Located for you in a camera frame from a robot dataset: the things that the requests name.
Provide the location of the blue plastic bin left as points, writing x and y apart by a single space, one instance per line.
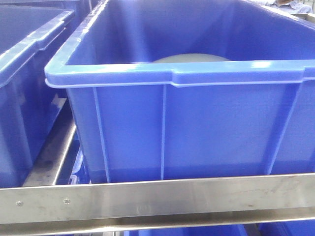
31 31

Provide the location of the blue crate lower shelf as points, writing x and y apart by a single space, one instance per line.
75 172

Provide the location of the pale green plate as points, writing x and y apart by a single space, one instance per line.
194 57

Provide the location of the blue plastic bin right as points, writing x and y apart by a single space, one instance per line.
138 120

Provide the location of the person in light shirt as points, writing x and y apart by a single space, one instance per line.
289 6

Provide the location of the blue plastic bin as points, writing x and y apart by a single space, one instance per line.
138 120
31 31

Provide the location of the stainless steel shelf rack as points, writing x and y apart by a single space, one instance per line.
148 204

